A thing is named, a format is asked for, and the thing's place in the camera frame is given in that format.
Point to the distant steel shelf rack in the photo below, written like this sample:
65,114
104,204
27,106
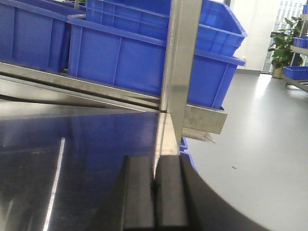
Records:
301,84

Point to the blue bin stacked on top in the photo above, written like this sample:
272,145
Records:
219,30

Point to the distant blue tray lower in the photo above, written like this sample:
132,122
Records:
296,72

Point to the stainless steel shelf rack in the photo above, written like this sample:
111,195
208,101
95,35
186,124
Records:
176,117

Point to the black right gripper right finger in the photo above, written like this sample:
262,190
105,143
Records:
184,202

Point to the large blue bin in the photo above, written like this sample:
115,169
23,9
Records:
35,33
124,59

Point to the green potted plant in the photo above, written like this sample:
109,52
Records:
281,46

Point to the blue bin below table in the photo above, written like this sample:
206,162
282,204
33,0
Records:
183,151

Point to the large blue bin right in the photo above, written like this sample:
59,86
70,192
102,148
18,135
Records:
124,59

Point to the distant blue bin upper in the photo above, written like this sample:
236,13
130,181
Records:
301,42

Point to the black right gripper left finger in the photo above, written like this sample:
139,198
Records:
129,204

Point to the large blue bin left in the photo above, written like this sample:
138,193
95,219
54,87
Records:
35,33

